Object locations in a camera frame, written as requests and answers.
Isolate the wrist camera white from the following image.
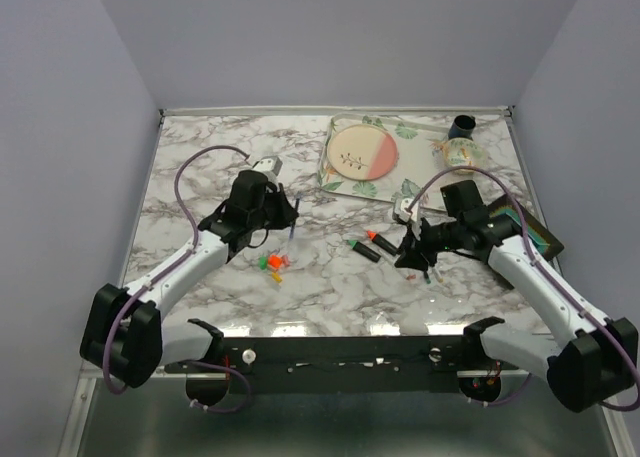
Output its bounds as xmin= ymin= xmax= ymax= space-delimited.
xmin=252 ymin=156 xmax=282 ymax=185
xmin=392 ymin=196 xmax=420 ymax=225

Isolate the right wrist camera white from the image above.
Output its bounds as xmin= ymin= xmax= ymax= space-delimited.
xmin=392 ymin=196 xmax=420 ymax=225

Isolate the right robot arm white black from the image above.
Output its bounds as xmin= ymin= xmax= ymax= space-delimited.
xmin=393 ymin=180 xmax=639 ymax=412

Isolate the floral ceramic bowl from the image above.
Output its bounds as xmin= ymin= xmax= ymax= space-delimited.
xmin=443 ymin=138 xmax=487 ymax=168

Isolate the floral rectangular tray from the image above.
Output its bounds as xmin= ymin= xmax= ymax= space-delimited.
xmin=317 ymin=113 xmax=449 ymax=203

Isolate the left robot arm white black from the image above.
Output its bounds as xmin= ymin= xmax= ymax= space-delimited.
xmin=80 ymin=157 xmax=298 ymax=394

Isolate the yellow capped marker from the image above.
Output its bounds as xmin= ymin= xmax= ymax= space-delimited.
xmin=433 ymin=268 xmax=444 ymax=283

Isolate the blue pen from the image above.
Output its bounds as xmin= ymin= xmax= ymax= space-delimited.
xmin=286 ymin=194 xmax=301 ymax=251

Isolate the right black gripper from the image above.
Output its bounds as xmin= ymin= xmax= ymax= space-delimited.
xmin=393 ymin=214 xmax=463 ymax=271

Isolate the aluminium front rail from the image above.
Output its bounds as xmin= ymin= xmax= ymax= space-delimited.
xmin=82 ymin=332 xmax=614 ymax=378

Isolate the dark framed teal tray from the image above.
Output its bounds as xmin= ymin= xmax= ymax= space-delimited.
xmin=488 ymin=195 xmax=564 ymax=262

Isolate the orange highlighter black body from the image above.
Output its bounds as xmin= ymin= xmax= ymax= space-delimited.
xmin=367 ymin=230 xmax=398 ymax=256

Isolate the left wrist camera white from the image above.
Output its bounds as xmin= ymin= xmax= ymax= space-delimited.
xmin=252 ymin=156 xmax=282 ymax=185

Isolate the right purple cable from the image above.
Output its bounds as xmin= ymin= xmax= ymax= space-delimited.
xmin=404 ymin=165 xmax=640 ymax=412

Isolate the orange highlighter cap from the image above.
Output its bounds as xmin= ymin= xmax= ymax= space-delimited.
xmin=267 ymin=254 xmax=283 ymax=270

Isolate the green highlighter black body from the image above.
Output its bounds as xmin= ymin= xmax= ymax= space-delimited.
xmin=346 ymin=239 xmax=381 ymax=263

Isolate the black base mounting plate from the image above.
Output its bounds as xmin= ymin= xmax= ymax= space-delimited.
xmin=164 ymin=334 xmax=521 ymax=396

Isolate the dark blue cup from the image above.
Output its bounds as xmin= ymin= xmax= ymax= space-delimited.
xmin=447 ymin=115 xmax=476 ymax=140

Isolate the cream and pink plate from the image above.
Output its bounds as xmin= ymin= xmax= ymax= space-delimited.
xmin=327 ymin=124 xmax=399 ymax=181

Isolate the pink capped white pen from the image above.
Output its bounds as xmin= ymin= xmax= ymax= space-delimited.
xmin=382 ymin=254 xmax=411 ymax=280

